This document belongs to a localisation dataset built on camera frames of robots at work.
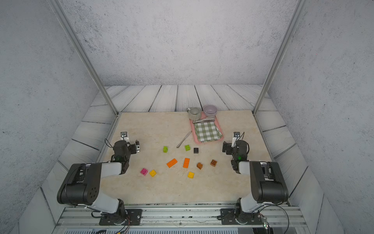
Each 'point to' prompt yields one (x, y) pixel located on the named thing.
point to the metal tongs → (209, 119)
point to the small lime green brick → (165, 149)
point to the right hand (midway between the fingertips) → (233, 141)
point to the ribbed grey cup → (194, 113)
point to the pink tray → (217, 123)
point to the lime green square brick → (187, 147)
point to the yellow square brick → (191, 175)
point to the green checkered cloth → (207, 131)
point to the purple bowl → (210, 110)
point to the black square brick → (196, 150)
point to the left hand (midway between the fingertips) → (131, 140)
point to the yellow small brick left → (153, 173)
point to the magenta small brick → (144, 171)
